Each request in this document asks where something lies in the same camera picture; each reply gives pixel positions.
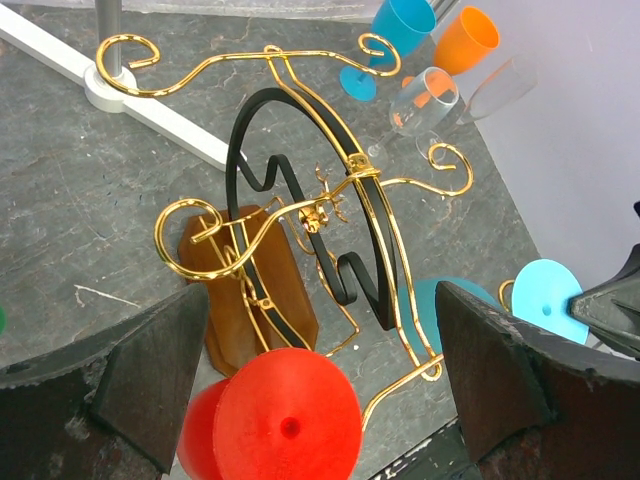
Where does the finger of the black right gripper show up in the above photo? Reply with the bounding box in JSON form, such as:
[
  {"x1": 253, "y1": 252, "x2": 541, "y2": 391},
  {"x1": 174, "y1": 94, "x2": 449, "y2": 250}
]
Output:
[{"x1": 568, "y1": 244, "x2": 640, "y2": 358}]

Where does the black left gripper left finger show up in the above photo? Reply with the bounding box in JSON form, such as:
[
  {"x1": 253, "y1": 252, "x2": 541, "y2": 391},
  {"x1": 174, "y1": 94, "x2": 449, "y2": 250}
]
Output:
[{"x1": 1, "y1": 284, "x2": 209, "y2": 479}]

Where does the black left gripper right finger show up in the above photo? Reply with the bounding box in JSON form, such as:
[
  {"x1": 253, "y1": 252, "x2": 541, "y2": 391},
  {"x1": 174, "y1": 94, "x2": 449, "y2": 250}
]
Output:
[{"x1": 435, "y1": 282, "x2": 639, "y2": 479}]

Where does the blue wine glass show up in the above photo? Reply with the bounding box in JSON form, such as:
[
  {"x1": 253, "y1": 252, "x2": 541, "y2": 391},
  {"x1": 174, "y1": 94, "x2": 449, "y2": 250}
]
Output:
[
  {"x1": 414, "y1": 259, "x2": 589, "y2": 354},
  {"x1": 340, "y1": 0, "x2": 436, "y2": 102}
]

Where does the red plastic wine glass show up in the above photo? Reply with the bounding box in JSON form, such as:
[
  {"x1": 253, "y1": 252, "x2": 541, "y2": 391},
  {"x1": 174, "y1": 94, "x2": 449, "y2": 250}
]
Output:
[{"x1": 177, "y1": 348, "x2": 363, "y2": 479}]

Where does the orange plastic wine glass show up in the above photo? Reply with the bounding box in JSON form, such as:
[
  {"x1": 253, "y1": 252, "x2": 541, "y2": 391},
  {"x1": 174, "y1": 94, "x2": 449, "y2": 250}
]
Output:
[{"x1": 433, "y1": 6, "x2": 500, "y2": 76}]

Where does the white clothes rack stand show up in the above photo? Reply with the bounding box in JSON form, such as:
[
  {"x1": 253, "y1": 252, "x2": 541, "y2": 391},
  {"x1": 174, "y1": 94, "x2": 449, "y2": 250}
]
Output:
[{"x1": 1, "y1": 6, "x2": 228, "y2": 171}]

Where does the green plastic hanger piece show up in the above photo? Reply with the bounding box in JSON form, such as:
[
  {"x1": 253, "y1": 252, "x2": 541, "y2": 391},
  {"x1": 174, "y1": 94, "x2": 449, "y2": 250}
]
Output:
[{"x1": 0, "y1": 307, "x2": 6, "y2": 334}]

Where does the gold wire glass rack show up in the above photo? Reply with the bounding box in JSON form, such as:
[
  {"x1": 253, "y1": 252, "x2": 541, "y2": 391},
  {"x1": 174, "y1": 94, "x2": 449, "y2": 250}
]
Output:
[{"x1": 95, "y1": 32, "x2": 475, "y2": 425}]

